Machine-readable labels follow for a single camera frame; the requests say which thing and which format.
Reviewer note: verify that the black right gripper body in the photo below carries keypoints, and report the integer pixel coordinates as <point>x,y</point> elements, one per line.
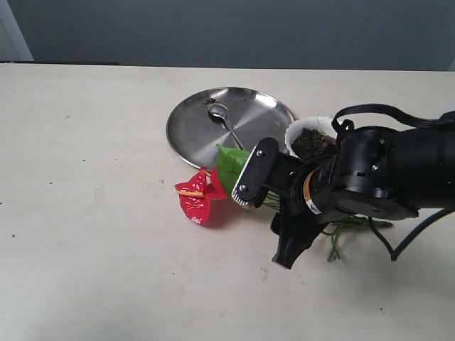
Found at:
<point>305,202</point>

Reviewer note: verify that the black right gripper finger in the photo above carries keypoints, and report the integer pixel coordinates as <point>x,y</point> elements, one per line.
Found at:
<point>250,188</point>
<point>296,234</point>

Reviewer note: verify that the artificial red anthurium flower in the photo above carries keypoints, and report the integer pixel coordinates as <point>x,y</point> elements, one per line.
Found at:
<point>197,194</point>

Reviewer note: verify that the small steel spoon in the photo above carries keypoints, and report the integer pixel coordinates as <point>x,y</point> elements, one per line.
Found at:
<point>218,114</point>

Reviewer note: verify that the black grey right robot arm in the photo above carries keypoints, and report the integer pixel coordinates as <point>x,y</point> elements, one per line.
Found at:
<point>387,165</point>

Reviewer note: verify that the white ceramic flower pot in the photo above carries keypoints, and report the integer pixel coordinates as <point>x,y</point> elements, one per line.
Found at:
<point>318,125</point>

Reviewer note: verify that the round steel plate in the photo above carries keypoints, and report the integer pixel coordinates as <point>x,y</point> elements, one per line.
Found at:
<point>233,117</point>

